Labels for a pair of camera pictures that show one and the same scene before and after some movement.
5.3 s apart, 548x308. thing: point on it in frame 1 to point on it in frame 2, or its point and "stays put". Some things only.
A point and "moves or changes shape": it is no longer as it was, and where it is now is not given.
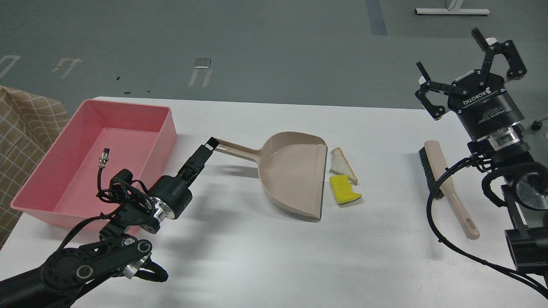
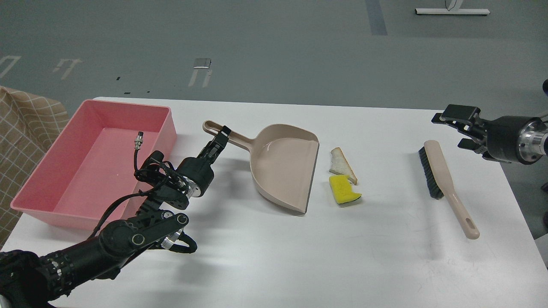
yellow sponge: (342, 189) stays put
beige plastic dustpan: (292, 167) moves or changes shape
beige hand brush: (433, 155) stays put
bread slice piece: (340, 165) stays put
